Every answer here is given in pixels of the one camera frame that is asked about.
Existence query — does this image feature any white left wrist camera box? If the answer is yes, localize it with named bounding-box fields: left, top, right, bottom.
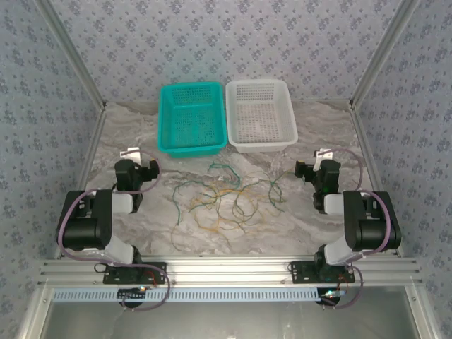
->
left=119, top=147, right=142, bottom=166

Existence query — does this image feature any teal plastic basket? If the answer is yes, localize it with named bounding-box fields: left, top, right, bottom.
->
left=157, top=81, right=229, bottom=159

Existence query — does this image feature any aluminium frame post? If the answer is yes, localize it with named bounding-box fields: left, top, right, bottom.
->
left=348, top=0, right=422, bottom=109
left=37, top=0, right=107, bottom=110

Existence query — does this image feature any small right controller board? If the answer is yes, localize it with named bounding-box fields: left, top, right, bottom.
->
left=319, top=287, right=349, bottom=299

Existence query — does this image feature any aluminium table side rail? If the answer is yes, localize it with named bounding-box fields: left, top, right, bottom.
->
left=349, top=102, right=403, bottom=257
left=69, top=104, right=109, bottom=262

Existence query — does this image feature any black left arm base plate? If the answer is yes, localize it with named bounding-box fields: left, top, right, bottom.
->
left=102, top=261, right=167, bottom=285

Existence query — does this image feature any white plastic basket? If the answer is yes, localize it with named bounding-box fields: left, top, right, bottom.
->
left=225, top=78, right=299, bottom=153

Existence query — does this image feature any small controller board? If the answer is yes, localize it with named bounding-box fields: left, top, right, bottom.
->
left=319, top=287, right=349, bottom=299
left=117, top=286, right=148, bottom=300

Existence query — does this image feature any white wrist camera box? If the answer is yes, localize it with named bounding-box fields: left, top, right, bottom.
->
left=313, top=148, right=333, bottom=170
left=119, top=147, right=142, bottom=166

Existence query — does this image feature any aluminium mounting rail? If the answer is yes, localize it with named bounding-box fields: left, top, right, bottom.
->
left=39, top=256, right=423, bottom=287

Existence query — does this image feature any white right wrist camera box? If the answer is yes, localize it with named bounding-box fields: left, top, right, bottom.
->
left=313, top=148, right=333, bottom=170

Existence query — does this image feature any small left controller board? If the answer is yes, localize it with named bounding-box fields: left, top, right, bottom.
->
left=117, top=286, right=148, bottom=300

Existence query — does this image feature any grey metal panel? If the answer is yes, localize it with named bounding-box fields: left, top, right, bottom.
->
left=17, top=285, right=437, bottom=339

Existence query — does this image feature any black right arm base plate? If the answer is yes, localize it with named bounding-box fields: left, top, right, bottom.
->
left=289, top=260, right=356, bottom=285

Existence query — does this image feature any white slotted cable duct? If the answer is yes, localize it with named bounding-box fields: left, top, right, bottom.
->
left=52, top=287, right=349, bottom=304

